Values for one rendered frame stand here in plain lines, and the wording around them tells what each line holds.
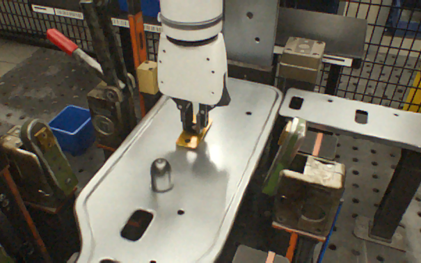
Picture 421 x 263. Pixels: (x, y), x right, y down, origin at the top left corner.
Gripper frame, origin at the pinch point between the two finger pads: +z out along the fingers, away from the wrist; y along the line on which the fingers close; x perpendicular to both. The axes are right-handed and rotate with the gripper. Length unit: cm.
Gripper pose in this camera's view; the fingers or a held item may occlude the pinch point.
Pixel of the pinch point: (194, 117)
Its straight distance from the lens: 63.3
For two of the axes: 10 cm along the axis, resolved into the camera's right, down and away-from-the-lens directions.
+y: 9.3, 2.3, -2.8
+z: 0.0, 7.7, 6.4
